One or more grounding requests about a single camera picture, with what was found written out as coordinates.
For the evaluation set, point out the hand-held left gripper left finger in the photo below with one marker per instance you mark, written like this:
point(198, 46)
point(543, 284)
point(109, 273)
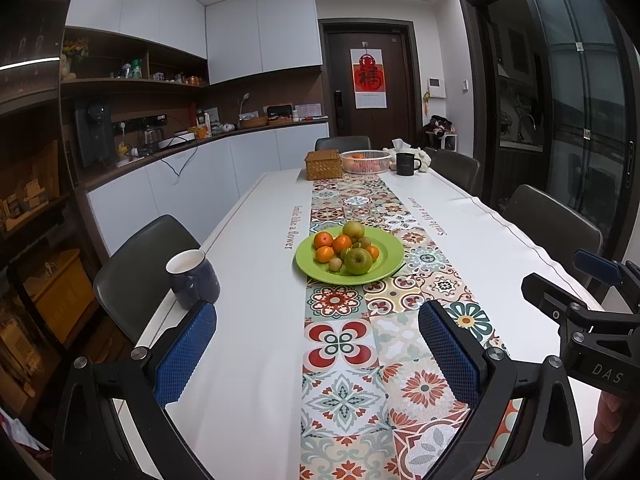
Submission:
point(185, 355)

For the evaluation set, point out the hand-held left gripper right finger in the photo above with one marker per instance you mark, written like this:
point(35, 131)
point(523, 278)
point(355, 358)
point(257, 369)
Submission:
point(450, 350)

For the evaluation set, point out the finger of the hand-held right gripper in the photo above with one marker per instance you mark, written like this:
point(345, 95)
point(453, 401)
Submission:
point(595, 265)
point(550, 300)

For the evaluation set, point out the green plate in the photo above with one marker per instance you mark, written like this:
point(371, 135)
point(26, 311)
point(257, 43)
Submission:
point(390, 260)

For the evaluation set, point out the small orange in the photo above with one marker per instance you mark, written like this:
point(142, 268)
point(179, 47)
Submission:
point(371, 253)
point(324, 254)
point(322, 239)

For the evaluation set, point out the round green apple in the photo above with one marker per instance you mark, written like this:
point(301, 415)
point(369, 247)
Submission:
point(358, 261)

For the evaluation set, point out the brown kiwi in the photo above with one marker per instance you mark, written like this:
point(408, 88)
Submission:
point(367, 241)

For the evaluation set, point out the large orange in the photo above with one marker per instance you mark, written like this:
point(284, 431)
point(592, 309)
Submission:
point(342, 243)

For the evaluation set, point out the person's right hand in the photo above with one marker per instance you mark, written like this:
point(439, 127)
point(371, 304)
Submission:
point(607, 412)

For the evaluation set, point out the grey dining chair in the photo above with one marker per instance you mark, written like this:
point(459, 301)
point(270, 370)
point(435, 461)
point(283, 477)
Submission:
point(555, 225)
point(342, 142)
point(455, 170)
point(140, 270)

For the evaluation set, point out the navy blue mug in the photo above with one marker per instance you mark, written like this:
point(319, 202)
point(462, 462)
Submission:
point(192, 280)

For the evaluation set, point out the patterned table runner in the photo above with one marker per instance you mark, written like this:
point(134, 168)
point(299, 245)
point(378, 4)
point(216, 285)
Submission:
point(345, 340)

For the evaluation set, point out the glass sliding door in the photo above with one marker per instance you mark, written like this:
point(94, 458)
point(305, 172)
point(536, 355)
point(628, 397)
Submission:
point(580, 125)

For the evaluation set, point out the small light brown fruit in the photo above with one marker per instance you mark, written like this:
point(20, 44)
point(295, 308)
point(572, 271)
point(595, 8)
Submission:
point(335, 263)

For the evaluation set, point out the yellow-green pear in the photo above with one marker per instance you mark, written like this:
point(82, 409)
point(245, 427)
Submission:
point(353, 230)

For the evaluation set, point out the kitchen faucet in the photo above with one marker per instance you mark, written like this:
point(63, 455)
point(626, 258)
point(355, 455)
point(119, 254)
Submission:
point(525, 122)

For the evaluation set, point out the black mug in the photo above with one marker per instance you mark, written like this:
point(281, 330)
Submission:
point(407, 165)

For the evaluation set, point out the pink plastic basket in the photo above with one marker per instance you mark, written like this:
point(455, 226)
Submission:
point(365, 165)

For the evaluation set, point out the white lower cabinets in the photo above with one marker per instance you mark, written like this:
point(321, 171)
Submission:
point(250, 160)

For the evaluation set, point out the white cabinets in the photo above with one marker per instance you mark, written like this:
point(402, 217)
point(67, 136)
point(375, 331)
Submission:
point(250, 160)
point(250, 30)

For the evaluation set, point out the pile of bags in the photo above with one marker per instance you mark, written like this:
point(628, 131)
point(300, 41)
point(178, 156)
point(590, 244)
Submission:
point(440, 125)

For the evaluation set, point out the wicker basket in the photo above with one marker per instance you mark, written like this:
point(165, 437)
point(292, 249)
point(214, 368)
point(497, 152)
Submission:
point(323, 166)

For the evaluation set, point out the white intercom panel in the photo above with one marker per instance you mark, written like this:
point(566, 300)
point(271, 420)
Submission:
point(436, 87)

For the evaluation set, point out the black countertop appliance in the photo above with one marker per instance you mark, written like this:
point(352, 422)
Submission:
point(95, 132)

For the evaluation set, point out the black box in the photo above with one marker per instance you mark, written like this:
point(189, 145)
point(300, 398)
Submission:
point(280, 114)

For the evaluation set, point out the white desk lamp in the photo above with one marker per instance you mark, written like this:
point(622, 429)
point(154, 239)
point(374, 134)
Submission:
point(243, 102)

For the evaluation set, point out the dark brown door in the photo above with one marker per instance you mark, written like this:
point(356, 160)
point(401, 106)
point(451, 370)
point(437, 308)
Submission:
point(400, 75)

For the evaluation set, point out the white card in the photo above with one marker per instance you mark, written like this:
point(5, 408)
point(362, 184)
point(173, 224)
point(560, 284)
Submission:
point(308, 111)

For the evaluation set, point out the white upper cabinets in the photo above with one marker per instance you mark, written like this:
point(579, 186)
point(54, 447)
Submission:
point(250, 30)

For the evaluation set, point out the red and white wall poster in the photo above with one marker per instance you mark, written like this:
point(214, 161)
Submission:
point(368, 77)

